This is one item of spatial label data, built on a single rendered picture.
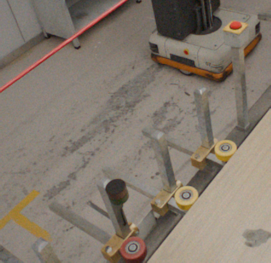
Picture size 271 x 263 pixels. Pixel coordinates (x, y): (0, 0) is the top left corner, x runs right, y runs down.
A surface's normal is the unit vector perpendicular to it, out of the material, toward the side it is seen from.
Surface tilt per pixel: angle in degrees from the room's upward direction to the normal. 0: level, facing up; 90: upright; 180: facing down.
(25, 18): 90
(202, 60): 90
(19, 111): 0
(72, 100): 0
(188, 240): 0
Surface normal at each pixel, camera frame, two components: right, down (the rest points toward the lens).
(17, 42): 0.79, 0.30
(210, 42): -0.15, -0.75
